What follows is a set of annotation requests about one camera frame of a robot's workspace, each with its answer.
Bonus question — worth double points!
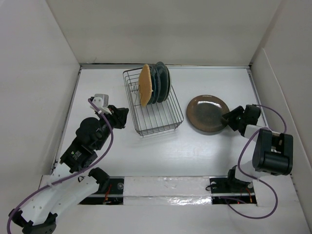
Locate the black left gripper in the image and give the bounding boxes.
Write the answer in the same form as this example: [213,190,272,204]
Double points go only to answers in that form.
[95,104,129,150]

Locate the grey wire dish rack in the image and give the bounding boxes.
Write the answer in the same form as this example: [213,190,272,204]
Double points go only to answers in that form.
[123,68,184,137]

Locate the teal scalloped plate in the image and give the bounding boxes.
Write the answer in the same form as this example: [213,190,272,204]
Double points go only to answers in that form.
[148,64,158,104]

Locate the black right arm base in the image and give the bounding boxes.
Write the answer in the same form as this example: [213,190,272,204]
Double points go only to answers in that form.
[205,166,257,204]

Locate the brown speckled plate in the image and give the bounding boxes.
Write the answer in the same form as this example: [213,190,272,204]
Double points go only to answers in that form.
[186,95,230,134]

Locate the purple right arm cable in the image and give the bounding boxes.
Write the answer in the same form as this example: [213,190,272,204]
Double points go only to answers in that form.
[226,104,288,218]

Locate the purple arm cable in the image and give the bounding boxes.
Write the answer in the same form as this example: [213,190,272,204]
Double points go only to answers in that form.
[226,104,288,218]
[6,98,114,234]

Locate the woven bamboo plate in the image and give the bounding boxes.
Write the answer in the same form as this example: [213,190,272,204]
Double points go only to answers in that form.
[138,64,153,106]

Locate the grey-blue round plate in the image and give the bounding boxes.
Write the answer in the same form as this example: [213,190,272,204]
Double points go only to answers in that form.
[156,61,171,103]

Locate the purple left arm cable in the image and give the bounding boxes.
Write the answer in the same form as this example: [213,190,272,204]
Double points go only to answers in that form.
[6,98,114,234]

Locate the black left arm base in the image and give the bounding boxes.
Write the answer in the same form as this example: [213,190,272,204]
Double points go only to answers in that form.
[79,167,125,205]

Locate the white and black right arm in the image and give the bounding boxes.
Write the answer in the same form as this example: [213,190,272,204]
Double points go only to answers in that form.
[222,104,293,192]

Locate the silver mounting rail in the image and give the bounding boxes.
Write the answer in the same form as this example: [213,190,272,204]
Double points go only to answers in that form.
[85,175,256,203]

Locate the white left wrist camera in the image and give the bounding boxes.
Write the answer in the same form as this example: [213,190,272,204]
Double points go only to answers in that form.
[91,94,112,114]

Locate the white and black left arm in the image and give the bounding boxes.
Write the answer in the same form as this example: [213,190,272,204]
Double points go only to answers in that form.
[6,104,129,234]

